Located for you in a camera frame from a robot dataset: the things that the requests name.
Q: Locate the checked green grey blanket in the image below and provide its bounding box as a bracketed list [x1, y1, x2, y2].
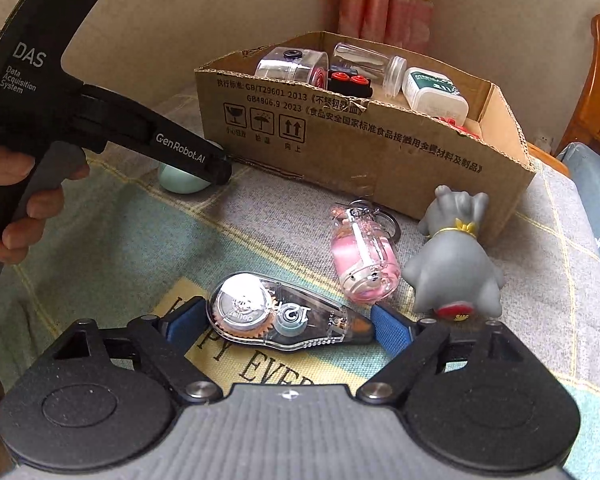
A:
[0, 82, 600, 466]

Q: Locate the grey dog figurine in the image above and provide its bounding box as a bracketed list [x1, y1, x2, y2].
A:
[402, 185, 506, 322]

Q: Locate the brown cardboard box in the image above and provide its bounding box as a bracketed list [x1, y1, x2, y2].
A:
[195, 31, 537, 248]

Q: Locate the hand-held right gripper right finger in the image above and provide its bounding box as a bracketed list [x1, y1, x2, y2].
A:
[356, 303, 531, 403]

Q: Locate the clear jar of gold pins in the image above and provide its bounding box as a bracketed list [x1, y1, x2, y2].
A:
[330, 42, 408, 101]

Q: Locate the person's left hand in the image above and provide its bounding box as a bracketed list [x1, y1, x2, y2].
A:
[0, 141, 91, 265]

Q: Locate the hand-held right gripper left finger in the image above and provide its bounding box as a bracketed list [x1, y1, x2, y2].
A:
[45, 297, 223, 403]

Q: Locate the clear correction tape dispenser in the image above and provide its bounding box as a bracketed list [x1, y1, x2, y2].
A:
[207, 272, 373, 352]

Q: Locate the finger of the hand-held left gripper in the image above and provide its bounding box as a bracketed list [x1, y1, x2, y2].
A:
[192, 147, 233, 187]

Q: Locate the blue floral bedsheet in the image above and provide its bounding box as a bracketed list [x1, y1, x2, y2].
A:
[555, 141, 600, 341]

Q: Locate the clear square plastic container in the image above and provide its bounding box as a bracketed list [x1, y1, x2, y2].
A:
[255, 47, 331, 88]

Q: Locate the black toy train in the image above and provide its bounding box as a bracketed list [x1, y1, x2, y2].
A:
[327, 62, 373, 98]

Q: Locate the white green-label plastic box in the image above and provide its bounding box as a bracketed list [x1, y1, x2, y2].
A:
[402, 69, 470, 123]

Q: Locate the pink patterned curtain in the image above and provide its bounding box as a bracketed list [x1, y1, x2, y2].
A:
[337, 0, 437, 53]

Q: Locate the wooden bed headboard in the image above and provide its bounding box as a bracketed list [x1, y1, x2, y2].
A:
[555, 14, 600, 161]

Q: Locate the mint green egg-shaped case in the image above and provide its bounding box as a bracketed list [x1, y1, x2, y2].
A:
[158, 162, 213, 194]

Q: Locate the pink clear keychain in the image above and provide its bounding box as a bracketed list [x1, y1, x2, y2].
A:
[330, 199, 401, 303]

